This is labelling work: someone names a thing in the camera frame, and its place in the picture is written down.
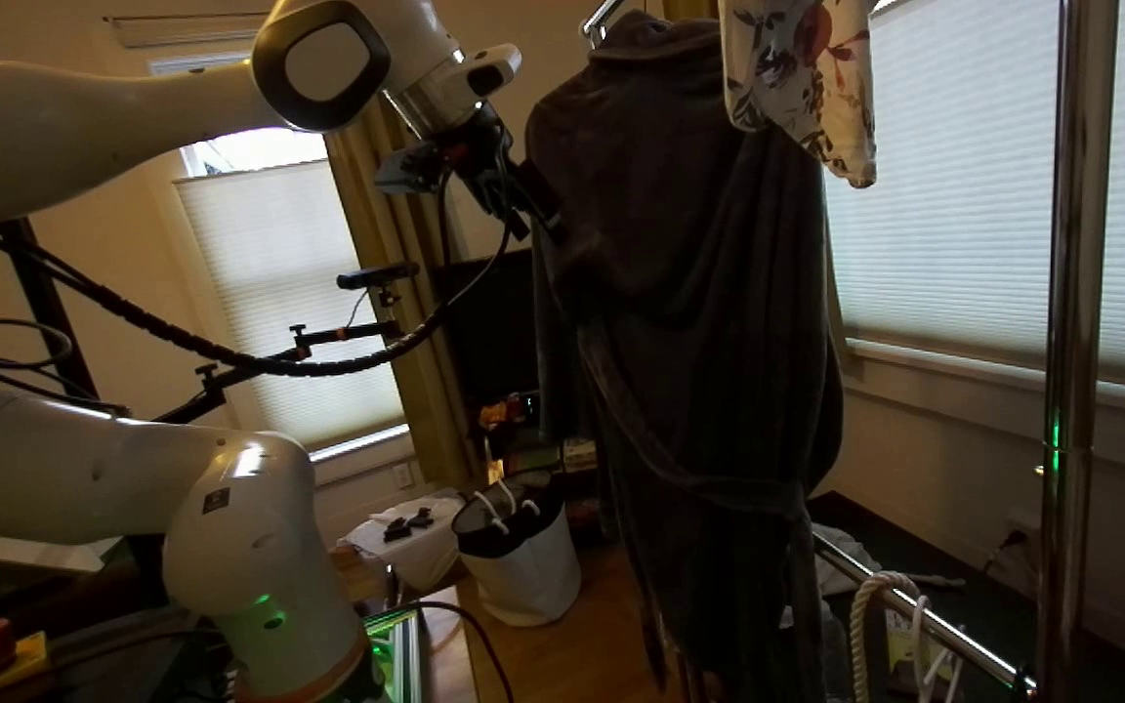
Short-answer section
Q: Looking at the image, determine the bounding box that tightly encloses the green lit box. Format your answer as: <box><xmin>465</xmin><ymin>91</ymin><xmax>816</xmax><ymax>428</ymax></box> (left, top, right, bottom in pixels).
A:
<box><xmin>365</xmin><ymin>604</ymin><xmax>428</xmax><ymax>703</ymax></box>

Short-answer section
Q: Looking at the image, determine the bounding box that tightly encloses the dark grey fleece robe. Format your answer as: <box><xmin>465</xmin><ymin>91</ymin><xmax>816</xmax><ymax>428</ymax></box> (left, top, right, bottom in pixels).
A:
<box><xmin>520</xmin><ymin>10</ymin><xmax>849</xmax><ymax>703</ymax></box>

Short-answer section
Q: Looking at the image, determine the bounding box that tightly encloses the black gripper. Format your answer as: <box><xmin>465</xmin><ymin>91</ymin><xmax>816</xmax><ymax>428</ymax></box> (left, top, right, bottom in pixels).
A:
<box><xmin>371</xmin><ymin>108</ymin><xmax>569</xmax><ymax>250</ymax></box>

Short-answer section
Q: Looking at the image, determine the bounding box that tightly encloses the black floor mat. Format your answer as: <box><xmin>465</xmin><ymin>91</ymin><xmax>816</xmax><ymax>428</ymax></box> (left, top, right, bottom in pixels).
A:
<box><xmin>806</xmin><ymin>487</ymin><xmax>1125</xmax><ymax>703</ymax></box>

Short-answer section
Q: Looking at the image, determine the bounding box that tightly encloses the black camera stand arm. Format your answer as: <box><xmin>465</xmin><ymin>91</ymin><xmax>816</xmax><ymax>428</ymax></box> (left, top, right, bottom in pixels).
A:
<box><xmin>155</xmin><ymin>316</ymin><xmax>406</xmax><ymax>421</ymax></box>

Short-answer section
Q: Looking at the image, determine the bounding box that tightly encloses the white rope coil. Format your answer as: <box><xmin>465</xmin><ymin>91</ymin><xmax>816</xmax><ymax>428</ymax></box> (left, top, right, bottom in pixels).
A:
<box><xmin>843</xmin><ymin>566</ymin><xmax>968</xmax><ymax>703</ymax></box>

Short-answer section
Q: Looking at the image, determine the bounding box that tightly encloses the white bucket with black liner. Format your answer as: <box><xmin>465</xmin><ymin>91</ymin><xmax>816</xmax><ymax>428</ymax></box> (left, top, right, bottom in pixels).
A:
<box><xmin>448</xmin><ymin>480</ymin><xmax>586</xmax><ymax>632</ymax></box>

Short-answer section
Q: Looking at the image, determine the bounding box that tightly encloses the white pleated window blind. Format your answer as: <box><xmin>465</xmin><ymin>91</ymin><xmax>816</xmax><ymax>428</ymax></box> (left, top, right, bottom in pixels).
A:
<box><xmin>820</xmin><ymin>0</ymin><xmax>1125</xmax><ymax>386</ymax></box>
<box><xmin>167</xmin><ymin>127</ymin><xmax>409</xmax><ymax>454</ymax></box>

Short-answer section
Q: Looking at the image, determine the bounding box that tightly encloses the white floral garment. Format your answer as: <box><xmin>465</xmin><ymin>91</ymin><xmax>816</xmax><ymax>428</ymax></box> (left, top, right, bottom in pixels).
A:
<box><xmin>715</xmin><ymin>0</ymin><xmax>882</xmax><ymax>190</ymax></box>

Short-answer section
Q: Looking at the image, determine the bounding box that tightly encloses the thin black cable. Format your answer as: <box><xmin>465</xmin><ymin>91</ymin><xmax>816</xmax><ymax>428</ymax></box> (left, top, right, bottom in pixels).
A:
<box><xmin>409</xmin><ymin>597</ymin><xmax>517</xmax><ymax>703</ymax></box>

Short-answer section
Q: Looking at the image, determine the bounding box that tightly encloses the olive curtain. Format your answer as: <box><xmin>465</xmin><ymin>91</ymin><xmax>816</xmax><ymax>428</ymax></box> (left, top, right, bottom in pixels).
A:
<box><xmin>322</xmin><ymin>92</ymin><xmax>482</xmax><ymax>493</ymax></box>

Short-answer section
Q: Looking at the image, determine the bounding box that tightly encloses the black tripod pole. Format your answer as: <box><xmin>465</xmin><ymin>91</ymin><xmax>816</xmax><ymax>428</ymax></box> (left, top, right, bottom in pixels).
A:
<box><xmin>0</xmin><ymin>220</ymin><xmax>107</xmax><ymax>401</ymax></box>

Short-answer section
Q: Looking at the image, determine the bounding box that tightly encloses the chrome clothing rack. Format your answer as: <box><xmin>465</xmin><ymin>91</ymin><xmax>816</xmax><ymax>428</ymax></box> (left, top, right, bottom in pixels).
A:
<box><xmin>579</xmin><ymin>0</ymin><xmax>1125</xmax><ymax>703</ymax></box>

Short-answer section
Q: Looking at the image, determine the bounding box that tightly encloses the black bar camera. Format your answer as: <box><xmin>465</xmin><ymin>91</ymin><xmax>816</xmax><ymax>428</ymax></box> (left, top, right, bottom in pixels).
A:
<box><xmin>331</xmin><ymin>261</ymin><xmax>421</xmax><ymax>296</ymax></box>

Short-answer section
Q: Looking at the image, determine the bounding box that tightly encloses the black television screen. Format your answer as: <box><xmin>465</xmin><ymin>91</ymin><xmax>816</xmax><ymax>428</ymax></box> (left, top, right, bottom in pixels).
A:
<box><xmin>436</xmin><ymin>247</ymin><xmax>559</xmax><ymax>446</ymax></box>

